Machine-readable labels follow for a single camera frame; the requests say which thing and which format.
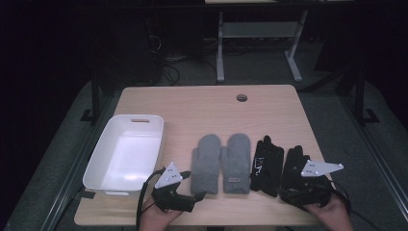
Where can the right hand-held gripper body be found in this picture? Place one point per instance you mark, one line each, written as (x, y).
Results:
(317, 168)

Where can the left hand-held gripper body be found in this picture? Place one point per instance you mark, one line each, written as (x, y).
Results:
(168, 178)

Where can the white plastic bin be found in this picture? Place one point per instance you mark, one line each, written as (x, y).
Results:
(128, 154)

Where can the metal floor rail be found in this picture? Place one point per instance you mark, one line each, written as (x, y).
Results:
(73, 166)
(375, 154)

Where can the grey metal table frame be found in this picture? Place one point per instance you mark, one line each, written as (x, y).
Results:
(256, 29)

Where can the black metal stand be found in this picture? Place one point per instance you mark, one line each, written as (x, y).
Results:
(361, 96)
(95, 96)

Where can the grey knit mitten with label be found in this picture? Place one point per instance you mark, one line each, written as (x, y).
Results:
(237, 160)

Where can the person's left hand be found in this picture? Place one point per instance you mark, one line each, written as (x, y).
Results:
(154, 218)

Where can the person's right hand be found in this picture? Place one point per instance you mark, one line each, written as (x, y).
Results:
(335, 215)

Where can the black tape piece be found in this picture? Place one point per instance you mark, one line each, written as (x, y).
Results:
(87, 194)

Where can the black glove with white print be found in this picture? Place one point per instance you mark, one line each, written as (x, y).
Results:
(267, 166)

